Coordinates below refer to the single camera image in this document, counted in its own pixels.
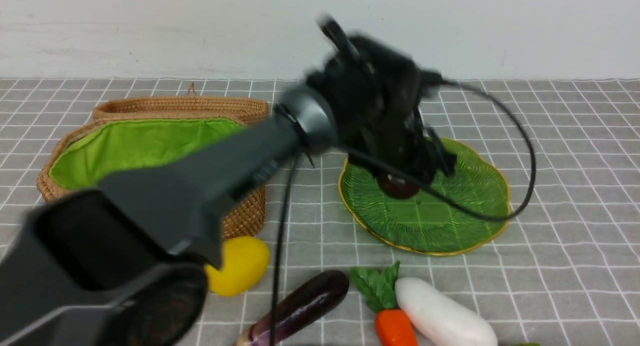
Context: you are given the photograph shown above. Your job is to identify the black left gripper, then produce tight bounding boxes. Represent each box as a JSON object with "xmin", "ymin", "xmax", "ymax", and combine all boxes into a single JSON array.
[{"xmin": 305, "ymin": 16, "xmax": 457, "ymax": 184}]

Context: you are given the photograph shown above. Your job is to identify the dark purple round fruit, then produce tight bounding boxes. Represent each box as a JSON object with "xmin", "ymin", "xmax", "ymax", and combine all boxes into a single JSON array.
[{"xmin": 375, "ymin": 173, "xmax": 420, "ymax": 200}]

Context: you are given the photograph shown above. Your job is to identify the orange carrot with green leaves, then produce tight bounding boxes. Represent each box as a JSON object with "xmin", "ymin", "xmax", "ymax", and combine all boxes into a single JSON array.
[{"xmin": 349, "ymin": 261, "xmax": 418, "ymax": 346}]

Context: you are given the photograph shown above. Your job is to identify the purple eggplant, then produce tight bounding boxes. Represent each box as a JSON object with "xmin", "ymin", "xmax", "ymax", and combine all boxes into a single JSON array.
[{"xmin": 235, "ymin": 270, "xmax": 350, "ymax": 346}]

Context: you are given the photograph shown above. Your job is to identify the yellow lemon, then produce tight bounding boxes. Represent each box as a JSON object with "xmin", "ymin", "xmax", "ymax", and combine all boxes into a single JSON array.
[{"xmin": 205, "ymin": 236, "xmax": 270, "ymax": 298}]

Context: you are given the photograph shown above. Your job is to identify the white radish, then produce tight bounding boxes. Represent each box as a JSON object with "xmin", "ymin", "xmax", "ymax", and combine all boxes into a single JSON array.
[{"xmin": 394, "ymin": 277, "xmax": 499, "ymax": 346}]

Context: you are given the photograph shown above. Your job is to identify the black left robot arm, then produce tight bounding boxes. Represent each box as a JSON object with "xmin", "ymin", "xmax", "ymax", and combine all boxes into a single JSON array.
[{"xmin": 1, "ymin": 18, "xmax": 444, "ymax": 346}]

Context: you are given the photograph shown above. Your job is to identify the green leaf-shaped glass plate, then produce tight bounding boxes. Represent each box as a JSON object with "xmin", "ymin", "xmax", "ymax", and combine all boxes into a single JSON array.
[{"xmin": 338, "ymin": 138, "xmax": 512, "ymax": 257}]

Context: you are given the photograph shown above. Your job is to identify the woven rattan basket green lining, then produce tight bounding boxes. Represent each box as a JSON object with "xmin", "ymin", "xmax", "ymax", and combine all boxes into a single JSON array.
[{"xmin": 37, "ymin": 117, "xmax": 266, "ymax": 239}]

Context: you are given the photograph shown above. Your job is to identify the grey checked tablecloth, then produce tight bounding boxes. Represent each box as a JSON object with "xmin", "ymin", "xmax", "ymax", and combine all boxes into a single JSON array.
[{"xmin": 0, "ymin": 78, "xmax": 640, "ymax": 346}]

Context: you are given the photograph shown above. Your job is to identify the green vegetable at edge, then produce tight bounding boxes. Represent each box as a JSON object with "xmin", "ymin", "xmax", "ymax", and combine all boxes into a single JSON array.
[{"xmin": 499, "ymin": 343, "xmax": 541, "ymax": 346}]

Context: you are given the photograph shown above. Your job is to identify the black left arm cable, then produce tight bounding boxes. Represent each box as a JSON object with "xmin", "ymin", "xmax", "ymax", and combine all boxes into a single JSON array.
[{"xmin": 270, "ymin": 73, "xmax": 537, "ymax": 346}]

